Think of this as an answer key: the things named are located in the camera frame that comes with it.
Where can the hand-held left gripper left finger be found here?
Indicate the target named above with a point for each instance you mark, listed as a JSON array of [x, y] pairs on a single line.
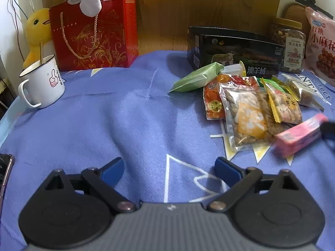
[[113, 171]]

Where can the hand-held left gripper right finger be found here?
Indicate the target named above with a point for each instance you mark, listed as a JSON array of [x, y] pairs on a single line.
[[226, 172]]

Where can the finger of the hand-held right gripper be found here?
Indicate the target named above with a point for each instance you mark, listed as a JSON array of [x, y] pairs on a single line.
[[329, 134]]

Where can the pink snack box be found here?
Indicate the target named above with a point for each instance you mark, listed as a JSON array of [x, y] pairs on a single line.
[[295, 138]]

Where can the clear seed snack packet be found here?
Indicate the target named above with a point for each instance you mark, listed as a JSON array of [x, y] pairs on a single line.
[[248, 120]]

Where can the clear brown granule snack packet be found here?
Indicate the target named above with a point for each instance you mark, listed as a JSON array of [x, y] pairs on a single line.
[[306, 94]]

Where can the blue printed blanket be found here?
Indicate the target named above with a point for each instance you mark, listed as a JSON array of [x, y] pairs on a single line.
[[104, 123]]

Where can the yellow-edged nut snack packet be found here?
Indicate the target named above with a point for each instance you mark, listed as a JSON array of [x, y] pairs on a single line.
[[285, 107]]

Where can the green foil snack packet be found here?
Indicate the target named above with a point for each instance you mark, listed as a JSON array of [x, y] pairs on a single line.
[[276, 85]]

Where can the orange snack packet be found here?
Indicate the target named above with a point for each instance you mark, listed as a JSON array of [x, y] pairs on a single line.
[[212, 96]]

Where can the large pink snack bag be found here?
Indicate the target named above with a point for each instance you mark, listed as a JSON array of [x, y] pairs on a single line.
[[322, 44]]

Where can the light green snack packet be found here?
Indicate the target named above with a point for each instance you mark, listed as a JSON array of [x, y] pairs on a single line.
[[196, 79]]

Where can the white yellow-edged snack packet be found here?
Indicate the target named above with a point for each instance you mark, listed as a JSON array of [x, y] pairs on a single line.
[[233, 69]]

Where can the clear plastic nut jar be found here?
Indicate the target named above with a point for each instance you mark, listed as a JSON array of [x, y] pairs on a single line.
[[288, 39]]

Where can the smartphone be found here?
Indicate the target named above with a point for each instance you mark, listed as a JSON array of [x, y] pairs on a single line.
[[4, 167]]

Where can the white enamel mug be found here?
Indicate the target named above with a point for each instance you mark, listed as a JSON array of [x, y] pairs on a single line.
[[44, 83]]

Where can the black cardboard box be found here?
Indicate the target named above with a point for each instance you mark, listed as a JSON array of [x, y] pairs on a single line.
[[235, 47]]

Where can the round wooden board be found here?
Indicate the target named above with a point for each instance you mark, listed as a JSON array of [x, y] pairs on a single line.
[[293, 11]]

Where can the black tape cross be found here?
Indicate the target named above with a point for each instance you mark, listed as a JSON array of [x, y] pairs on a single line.
[[305, 0]]

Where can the wooden stick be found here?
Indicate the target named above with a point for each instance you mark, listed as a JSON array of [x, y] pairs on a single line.
[[41, 52]]

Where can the red gift box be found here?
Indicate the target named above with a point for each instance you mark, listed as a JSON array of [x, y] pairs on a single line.
[[104, 31]]

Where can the yellow duck plush toy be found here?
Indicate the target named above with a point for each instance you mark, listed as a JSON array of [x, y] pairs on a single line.
[[36, 28]]

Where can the wooden panel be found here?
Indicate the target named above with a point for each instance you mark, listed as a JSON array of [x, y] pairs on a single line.
[[196, 5]]

